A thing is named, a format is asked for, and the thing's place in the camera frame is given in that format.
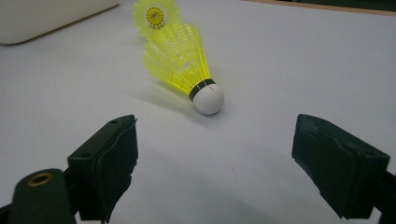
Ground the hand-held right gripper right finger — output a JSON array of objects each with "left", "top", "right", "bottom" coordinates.
[{"left": 291, "top": 113, "right": 390, "bottom": 220}]

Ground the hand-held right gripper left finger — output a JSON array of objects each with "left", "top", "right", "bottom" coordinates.
[{"left": 67, "top": 114, "right": 139, "bottom": 223}]

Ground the yellow shuttlecock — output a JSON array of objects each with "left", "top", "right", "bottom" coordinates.
[
  {"left": 132, "top": 0, "right": 183, "bottom": 41},
  {"left": 142, "top": 21, "right": 225, "bottom": 116}
]

